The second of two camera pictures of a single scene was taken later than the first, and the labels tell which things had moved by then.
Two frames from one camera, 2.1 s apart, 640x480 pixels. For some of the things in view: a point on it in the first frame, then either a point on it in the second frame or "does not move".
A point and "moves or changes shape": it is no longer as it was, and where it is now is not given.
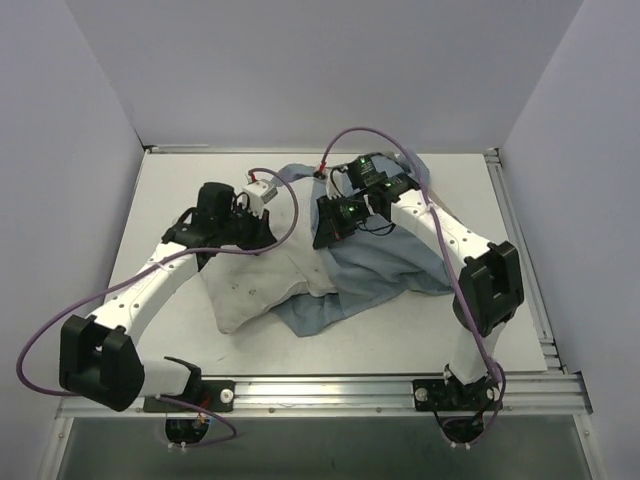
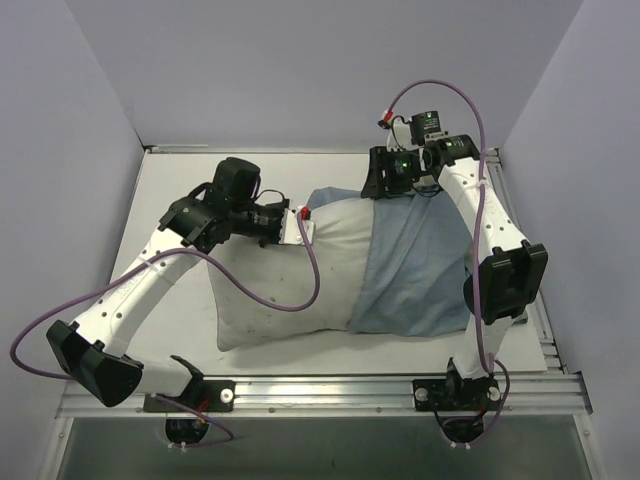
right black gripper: (327, 223) to (376, 173)
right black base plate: (448, 394) does not move
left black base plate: (217, 395) does not move
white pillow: (243, 285) moves or changes shape
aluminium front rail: (364, 397) does not move
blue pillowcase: (368, 267) moves or changes shape
